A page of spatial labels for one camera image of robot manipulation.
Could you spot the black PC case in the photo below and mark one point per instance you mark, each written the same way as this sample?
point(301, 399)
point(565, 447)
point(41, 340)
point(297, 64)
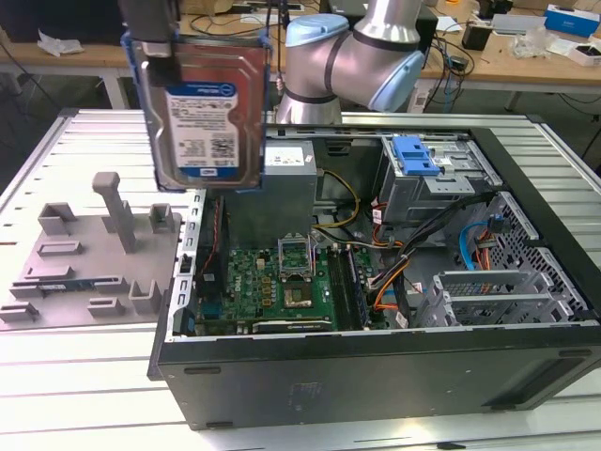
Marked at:
point(328, 376)

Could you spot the crumpled clear plastic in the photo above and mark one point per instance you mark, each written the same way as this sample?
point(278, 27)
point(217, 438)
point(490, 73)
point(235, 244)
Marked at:
point(58, 44)

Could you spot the grey power supply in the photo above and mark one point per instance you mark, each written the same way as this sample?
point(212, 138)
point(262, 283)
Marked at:
point(286, 197)

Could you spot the RAM stick in slot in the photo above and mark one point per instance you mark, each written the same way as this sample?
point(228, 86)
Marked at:
point(358, 291)

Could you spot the grey parts rack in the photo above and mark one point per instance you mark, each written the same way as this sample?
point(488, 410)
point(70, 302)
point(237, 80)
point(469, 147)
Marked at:
point(94, 263)

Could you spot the grey optical drive cage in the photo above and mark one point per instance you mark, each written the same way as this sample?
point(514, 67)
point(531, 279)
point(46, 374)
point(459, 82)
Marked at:
point(422, 197)

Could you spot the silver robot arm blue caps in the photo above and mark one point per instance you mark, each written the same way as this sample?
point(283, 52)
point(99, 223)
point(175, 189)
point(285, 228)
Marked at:
point(328, 61)

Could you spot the small black box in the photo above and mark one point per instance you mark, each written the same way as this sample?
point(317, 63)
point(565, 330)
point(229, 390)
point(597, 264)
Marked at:
point(476, 37)

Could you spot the hard disk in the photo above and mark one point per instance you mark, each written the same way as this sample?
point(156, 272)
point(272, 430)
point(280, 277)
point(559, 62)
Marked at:
point(206, 122)

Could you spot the green motherboard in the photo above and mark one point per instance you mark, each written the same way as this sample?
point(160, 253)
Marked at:
point(253, 291)

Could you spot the blue drive cage latch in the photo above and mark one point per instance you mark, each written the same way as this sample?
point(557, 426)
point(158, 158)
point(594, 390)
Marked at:
point(413, 157)

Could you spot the grey metal disk bay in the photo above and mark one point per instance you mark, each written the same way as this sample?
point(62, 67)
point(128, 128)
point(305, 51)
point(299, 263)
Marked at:
point(493, 282)

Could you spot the large black box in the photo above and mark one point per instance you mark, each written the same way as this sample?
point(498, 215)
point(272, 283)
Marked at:
point(70, 19)

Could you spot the clear plastic bag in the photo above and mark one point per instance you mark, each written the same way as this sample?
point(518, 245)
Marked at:
point(530, 44)

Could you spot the black graphics card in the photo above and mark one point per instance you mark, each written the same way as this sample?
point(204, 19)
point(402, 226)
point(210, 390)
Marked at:
point(291, 326)

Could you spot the black rear case fan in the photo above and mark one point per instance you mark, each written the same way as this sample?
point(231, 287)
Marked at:
point(211, 263)

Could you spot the flat grey box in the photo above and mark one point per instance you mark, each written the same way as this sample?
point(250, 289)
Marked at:
point(516, 23)

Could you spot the RAM stick on rack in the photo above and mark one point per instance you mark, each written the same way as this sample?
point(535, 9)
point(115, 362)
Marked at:
point(61, 285)

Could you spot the CPU socket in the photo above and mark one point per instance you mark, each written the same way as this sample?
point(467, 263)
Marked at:
point(297, 297)

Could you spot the black RAM slot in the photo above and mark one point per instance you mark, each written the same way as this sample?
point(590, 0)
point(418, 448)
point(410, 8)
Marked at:
point(336, 286)

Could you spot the white open box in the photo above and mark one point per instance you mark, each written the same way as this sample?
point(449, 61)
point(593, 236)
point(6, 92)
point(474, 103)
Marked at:
point(584, 54)

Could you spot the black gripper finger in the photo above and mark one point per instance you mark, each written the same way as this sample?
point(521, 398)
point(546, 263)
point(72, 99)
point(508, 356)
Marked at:
point(152, 21)

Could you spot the blue cardboard box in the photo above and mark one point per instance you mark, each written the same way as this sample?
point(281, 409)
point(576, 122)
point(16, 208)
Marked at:
point(573, 21)

